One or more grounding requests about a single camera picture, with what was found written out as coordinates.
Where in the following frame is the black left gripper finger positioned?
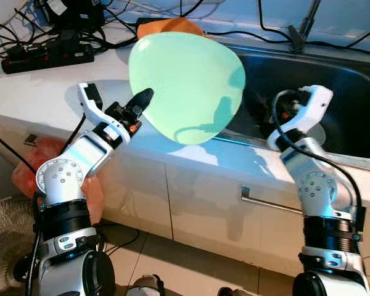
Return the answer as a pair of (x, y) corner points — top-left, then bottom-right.
(129, 88), (155, 118)

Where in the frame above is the green plate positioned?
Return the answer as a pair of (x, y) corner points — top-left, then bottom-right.
(128, 32), (246, 146)

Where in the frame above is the stainless steel sink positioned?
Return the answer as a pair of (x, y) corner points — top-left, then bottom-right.
(219, 42), (370, 173)

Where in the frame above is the dark metal faucet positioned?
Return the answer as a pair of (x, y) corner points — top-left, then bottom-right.
(289, 0), (321, 53)

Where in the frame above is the white cabinet door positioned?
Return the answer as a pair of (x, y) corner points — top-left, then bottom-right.
(165, 162), (370, 278)
(0, 117), (173, 241)

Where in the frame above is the orange bowl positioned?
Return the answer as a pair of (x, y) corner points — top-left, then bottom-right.
(136, 17), (204, 41)

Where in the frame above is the black power strip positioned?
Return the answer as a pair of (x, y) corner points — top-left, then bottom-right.
(1, 42), (94, 75)

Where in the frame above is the black power adapter box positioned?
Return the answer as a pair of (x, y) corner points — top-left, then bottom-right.
(40, 0), (105, 31)

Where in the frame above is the floor fan with grille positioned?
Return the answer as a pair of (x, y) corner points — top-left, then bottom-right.
(0, 196), (41, 290)

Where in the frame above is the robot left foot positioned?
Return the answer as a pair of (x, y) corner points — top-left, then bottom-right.
(125, 274), (166, 296)

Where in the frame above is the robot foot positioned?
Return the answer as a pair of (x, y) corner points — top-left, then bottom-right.
(217, 287), (250, 296)
(125, 274), (166, 296)

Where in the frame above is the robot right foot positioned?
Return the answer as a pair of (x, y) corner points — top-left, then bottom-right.
(217, 287), (250, 296)

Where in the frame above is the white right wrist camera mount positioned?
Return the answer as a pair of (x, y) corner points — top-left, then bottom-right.
(268, 85), (334, 152)

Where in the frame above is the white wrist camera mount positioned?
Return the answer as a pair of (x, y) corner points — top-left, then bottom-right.
(268, 85), (334, 152)
(78, 82), (131, 141)

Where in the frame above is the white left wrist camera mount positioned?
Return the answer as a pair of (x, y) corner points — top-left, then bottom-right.
(78, 82), (131, 141)

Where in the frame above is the silver cabinet door handle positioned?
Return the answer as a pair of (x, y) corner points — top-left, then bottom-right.
(23, 134), (41, 147)
(240, 186), (303, 215)

